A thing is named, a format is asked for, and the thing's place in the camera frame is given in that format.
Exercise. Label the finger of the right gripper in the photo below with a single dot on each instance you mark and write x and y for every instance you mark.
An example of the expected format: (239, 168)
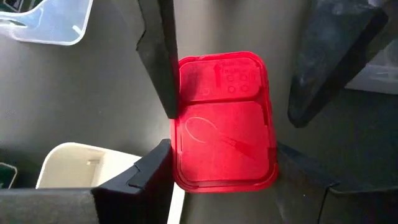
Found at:
(161, 62)
(335, 46)

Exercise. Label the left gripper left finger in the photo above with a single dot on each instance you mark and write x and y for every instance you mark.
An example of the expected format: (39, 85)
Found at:
(124, 202)

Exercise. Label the dark green spice tin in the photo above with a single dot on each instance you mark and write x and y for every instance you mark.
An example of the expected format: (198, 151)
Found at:
(14, 4)
(6, 175)

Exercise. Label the red-lidded smoked paprika tin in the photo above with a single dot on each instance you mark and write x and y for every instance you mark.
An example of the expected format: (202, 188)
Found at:
(224, 140)

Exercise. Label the clear plastic bin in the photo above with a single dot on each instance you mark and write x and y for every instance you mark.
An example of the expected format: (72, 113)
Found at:
(56, 28)

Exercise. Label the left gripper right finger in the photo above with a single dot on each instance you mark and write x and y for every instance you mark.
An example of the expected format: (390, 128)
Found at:
(342, 208)

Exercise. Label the white plastic bin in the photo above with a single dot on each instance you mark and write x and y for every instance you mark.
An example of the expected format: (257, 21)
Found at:
(71, 168)

